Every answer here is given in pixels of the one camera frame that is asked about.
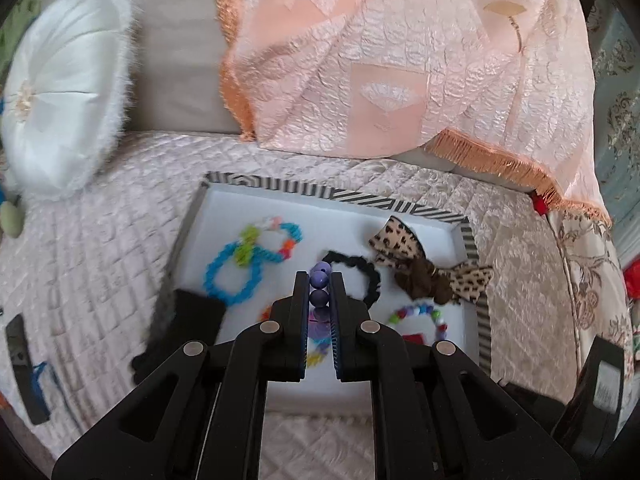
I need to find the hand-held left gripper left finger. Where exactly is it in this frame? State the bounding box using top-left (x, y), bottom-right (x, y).
top-left (51, 271), bottom-right (311, 480)

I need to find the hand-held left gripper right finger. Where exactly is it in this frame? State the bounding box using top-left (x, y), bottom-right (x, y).
top-left (330, 272), bottom-right (581, 480)

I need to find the purple bead bracelet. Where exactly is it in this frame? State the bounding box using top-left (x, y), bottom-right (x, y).
top-left (260, 262), bottom-right (336, 368)

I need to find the colourful bead bracelet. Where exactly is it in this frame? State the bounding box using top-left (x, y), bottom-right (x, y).
top-left (389, 301), bottom-right (449, 343)

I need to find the black scrunchie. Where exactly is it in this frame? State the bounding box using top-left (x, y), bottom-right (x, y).
top-left (320, 255), bottom-right (382, 308)

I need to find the multicoloured loom band bracelet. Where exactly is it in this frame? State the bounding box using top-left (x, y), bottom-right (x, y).
top-left (240, 216), bottom-right (305, 263)

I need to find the leopard print hair bow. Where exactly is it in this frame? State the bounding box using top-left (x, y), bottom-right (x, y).
top-left (369, 216), bottom-right (495, 307)

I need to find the blue loom band bracelet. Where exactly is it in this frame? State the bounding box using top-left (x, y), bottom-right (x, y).
top-left (202, 240), bottom-right (266, 306)

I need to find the white striped-edge tray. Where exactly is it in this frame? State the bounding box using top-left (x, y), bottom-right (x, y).
top-left (167, 171), bottom-right (493, 413)

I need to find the beige floral sofa cover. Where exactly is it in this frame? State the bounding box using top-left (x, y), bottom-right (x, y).
top-left (547, 205), bottom-right (636, 396)

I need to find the pink quilted bedspread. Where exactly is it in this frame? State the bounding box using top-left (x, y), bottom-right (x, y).
top-left (0, 130), bottom-right (631, 480)

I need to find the peach fringed blanket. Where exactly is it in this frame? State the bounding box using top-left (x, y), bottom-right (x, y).
top-left (215, 0), bottom-right (613, 226)

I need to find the teal floral curtain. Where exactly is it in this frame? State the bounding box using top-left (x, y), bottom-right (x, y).
top-left (582, 0), bottom-right (640, 241)

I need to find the black flat device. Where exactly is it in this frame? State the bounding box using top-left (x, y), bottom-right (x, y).
top-left (4, 314), bottom-right (51, 426)

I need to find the beige sofa backrest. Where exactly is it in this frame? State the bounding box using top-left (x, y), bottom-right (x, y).
top-left (37, 0), bottom-right (536, 196)

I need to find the white round fluffy pillow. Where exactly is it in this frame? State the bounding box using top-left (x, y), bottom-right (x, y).
top-left (0, 0), bottom-right (138, 201)

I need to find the green plush toy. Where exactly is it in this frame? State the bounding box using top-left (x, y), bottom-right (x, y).
top-left (0, 0), bottom-right (43, 71)

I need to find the blue knitted cord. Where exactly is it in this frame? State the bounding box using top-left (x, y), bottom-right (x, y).
top-left (30, 360), bottom-right (76, 411)

